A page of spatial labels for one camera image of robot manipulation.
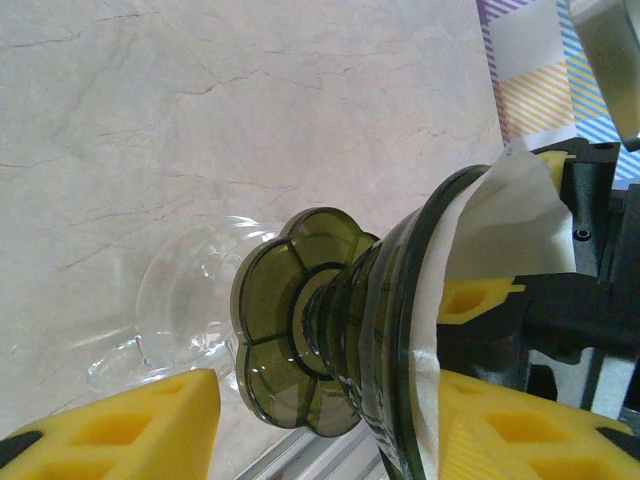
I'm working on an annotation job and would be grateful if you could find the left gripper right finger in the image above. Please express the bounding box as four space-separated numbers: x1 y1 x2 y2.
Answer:
438 368 640 480

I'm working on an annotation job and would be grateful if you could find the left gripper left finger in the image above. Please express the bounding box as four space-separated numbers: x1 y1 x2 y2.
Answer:
0 367 222 480

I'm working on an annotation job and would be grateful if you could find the white paper coffee filter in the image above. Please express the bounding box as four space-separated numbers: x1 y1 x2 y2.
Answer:
399 149 576 480

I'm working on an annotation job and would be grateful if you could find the clear plastic coffee dripper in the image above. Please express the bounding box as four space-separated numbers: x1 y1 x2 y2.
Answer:
87 214 281 406

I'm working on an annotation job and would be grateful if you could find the green plastic coffee dripper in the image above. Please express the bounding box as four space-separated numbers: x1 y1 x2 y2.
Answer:
229 164 501 480

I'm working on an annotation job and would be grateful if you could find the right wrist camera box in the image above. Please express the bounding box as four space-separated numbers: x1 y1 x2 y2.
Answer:
567 0 640 152

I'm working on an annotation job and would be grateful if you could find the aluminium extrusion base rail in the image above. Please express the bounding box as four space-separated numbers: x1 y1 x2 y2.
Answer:
232 424 396 480

